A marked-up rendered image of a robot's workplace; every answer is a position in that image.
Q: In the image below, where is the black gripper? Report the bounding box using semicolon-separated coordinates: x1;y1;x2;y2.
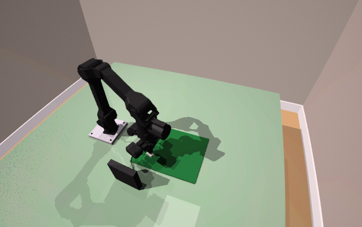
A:
126;128;160;159

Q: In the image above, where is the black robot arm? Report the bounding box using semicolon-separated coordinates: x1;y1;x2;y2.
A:
77;58;171;140

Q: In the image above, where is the green circuit board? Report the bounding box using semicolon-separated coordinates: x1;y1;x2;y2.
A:
131;129;209;184

